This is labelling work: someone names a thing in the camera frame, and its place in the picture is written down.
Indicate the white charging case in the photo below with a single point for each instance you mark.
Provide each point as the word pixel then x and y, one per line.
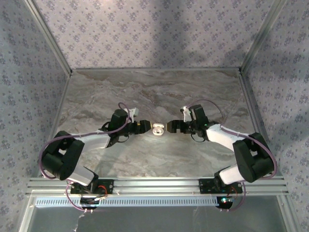
pixel 158 128

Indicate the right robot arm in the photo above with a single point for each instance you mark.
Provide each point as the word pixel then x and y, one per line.
pixel 219 137

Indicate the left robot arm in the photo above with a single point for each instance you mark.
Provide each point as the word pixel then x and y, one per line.
pixel 96 141

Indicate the black controller board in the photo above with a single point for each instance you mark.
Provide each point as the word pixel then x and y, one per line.
pixel 89 205
pixel 225 205

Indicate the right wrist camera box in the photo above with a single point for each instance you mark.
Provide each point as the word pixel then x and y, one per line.
pixel 186 116

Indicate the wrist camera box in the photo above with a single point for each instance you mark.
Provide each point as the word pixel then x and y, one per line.
pixel 132 113
pixel 186 116

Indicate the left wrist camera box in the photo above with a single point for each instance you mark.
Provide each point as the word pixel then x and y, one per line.
pixel 132 113

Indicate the aluminium frame cross bar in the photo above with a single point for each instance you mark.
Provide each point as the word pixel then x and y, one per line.
pixel 157 69

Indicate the aluminium table side rail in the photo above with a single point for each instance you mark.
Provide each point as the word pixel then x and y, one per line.
pixel 63 94
pixel 252 101

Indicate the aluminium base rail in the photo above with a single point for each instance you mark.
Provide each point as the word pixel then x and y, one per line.
pixel 157 186

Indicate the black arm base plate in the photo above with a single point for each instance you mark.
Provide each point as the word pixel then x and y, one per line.
pixel 109 186
pixel 205 187

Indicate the aluminium frame post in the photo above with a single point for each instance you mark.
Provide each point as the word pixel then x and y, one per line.
pixel 49 36
pixel 262 36

